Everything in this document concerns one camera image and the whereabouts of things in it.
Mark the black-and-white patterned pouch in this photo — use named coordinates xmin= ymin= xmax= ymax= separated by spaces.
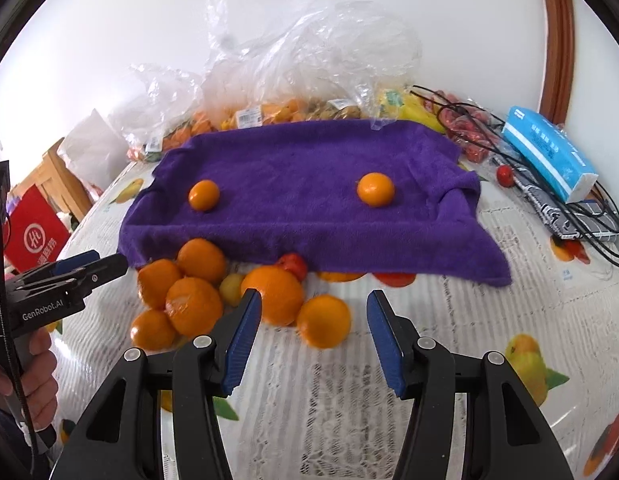
xmin=512 ymin=170 xmax=619 ymax=243

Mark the wooden chair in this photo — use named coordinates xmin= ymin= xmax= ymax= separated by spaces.
xmin=10 ymin=137 xmax=95 ymax=221

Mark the brown wooden door frame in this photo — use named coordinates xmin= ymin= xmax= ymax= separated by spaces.
xmin=537 ymin=0 xmax=577 ymax=126

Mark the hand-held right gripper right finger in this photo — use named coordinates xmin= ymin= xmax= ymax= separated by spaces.
xmin=366 ymin=289 xmax=575 ymax=480

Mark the blue tissue pack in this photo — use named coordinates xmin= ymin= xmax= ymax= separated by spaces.
xmin=500 ymin=105 xmax=600 ymax=203

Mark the clear bag of brown fruits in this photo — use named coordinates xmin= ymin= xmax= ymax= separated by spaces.
xmin=307 ymin=95 xmax=365 ymax=122

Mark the red round fruit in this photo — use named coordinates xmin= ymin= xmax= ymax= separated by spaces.
xmin=276 ymin=253 xmax=309 ymax=282

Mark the red box with logo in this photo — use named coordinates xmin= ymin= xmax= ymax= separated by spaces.
xmin=4 ymin=183 xmax=73 ymax=273

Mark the clear bag of mandarins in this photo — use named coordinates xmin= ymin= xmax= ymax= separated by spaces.
xmin=107 ymin=62 xmax=210 ymax=163

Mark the large mandarin orange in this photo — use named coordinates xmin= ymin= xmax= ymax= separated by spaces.
xmin=240 ymin=266 xmax=306 ymax=327

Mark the small yellow-green fruit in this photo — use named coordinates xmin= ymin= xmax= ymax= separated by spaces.
xmin=218 ymin=273 xmax=248 ymax=307

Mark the purple towel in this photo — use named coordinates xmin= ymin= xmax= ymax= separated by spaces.
xmin=117 ymin=119 xmax=513 ymax=288

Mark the large empty clear plastic bag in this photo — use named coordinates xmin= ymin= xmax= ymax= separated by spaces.
xmin=204 ymin=0 xmax=423 ymax=126

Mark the clear bag of kumquats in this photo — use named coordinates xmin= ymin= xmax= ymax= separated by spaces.
xmin=217 ymin=97 xmax=310 ymax=131

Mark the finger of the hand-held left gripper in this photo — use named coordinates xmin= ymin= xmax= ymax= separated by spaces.
xmin=64 ymin=253 xmax=129 ymax=293
xmin=22 ymin=250 xmax=103 ymax=282

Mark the white plastic bag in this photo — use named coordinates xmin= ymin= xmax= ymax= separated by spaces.
xmin=57 ymin=107 xmax=128 ymax=186

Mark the person's left hand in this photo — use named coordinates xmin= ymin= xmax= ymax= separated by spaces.
xmin=0 ymin=327 xmax=60 ymax=433

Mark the clear bag of cherry tomatoes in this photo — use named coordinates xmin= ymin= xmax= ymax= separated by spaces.
xmin=422 ymin=89 xmax=505 ymax=163

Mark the yellow banana bunch in bag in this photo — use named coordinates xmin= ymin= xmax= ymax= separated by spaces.
xmin=372 ymin=87 xmax=447 ymax=135

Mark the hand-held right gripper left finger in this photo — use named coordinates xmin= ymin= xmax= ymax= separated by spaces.
xmin=50 ymin=287 xmax=263 ymax=480

